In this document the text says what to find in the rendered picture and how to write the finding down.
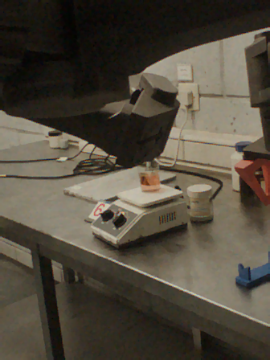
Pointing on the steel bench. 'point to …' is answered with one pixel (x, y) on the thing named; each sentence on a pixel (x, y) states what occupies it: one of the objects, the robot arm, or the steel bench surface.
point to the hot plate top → (149, 196)
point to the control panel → (113, 218)
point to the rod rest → (248, 278)
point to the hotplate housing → (147, 222)
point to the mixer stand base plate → (111, 185)
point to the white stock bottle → (237, 161)
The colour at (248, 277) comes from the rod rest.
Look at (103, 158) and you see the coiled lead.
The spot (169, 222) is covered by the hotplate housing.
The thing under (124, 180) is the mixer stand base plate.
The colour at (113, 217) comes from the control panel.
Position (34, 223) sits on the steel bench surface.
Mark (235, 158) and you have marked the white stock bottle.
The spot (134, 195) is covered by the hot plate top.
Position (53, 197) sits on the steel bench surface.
